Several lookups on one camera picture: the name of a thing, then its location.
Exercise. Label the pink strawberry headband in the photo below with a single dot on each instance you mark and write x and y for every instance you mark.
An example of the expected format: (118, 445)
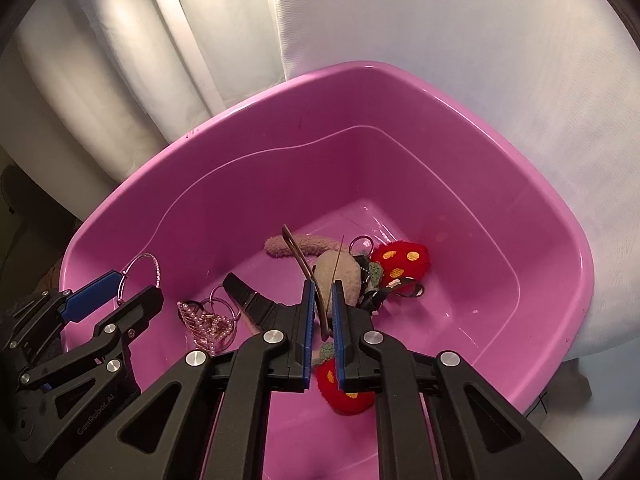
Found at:
(400, 260)

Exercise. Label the silver bangle with beads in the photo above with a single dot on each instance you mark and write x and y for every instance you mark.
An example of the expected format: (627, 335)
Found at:
(210, 296)

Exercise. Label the pearl claw hair clip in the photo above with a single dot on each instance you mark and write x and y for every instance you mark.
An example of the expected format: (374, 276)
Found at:
(207, 327)

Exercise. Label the small patterned silver bangle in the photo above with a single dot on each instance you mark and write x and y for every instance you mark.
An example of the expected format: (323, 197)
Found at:
(156, 272)

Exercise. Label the white curtain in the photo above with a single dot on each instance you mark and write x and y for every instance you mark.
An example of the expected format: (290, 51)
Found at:
(400, 20)

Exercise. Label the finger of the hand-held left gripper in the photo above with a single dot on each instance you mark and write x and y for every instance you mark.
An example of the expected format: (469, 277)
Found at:
(130, 317)
(90, 295)

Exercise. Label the black wrist watch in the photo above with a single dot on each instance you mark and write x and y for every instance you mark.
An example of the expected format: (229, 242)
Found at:
(245, 295)

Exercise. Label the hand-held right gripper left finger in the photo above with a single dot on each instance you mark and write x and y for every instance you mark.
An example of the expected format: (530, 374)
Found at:
(307, 340)

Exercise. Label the dark metal hair clip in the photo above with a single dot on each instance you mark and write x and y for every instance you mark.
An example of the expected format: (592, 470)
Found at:
(292, 250)

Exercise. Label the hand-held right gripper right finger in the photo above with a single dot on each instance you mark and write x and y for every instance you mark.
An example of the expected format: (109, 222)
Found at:
(340, 340)

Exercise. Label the pink plastic tub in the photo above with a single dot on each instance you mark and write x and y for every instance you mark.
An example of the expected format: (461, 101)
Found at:
(450, 185)

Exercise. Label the beige fuzzy hair clip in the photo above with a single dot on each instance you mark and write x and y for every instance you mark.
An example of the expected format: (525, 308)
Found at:
(350, 275)

